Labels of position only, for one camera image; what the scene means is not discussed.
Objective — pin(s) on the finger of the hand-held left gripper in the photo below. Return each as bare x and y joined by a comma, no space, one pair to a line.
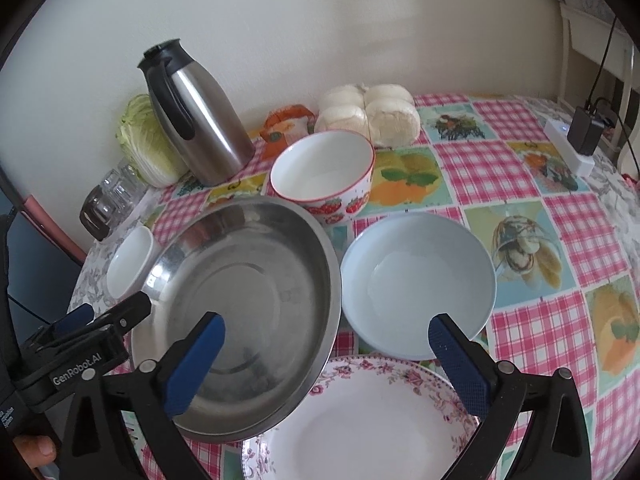
125,312
75,320

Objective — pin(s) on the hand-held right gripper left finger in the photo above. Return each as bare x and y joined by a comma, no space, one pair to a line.
200,360

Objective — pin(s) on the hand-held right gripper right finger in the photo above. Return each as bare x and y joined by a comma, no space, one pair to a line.
455,360

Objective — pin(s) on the white square bowl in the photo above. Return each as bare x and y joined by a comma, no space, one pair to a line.
127,265

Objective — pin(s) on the stainless steel basin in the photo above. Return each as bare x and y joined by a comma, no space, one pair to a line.
240,285

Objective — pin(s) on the light blue bowl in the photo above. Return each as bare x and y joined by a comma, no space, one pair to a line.
415,270

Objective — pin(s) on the floral rimmed white plate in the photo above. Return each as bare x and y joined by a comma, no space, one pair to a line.
370,425

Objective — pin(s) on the strawberry print bowl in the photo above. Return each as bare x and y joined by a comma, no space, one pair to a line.
320,170

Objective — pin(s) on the person's left hand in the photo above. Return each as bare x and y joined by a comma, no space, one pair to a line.
35,449

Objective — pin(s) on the pink-framed dark panel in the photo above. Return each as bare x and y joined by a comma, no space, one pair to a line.
45,270

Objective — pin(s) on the clear drinking glass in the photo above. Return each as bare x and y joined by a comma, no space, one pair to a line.
124,202
134,175
113,182

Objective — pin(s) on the pink checked fruit tablecloth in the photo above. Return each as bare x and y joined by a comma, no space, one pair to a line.
550,240

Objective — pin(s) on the napa cabbage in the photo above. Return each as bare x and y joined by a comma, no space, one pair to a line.
142,145

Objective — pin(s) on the stainless steel thermos jug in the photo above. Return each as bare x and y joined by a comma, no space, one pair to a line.
200,110

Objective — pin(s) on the orange snack packet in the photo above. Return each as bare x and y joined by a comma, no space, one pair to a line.
280,137

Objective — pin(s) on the white power strip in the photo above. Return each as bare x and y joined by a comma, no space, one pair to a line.
560,140

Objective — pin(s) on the bag of steamed buns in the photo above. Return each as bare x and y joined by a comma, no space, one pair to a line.
385,120

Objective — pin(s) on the black charger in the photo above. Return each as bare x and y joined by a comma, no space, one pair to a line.
585,130

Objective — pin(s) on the white chair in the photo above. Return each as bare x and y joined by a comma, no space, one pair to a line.
595,30

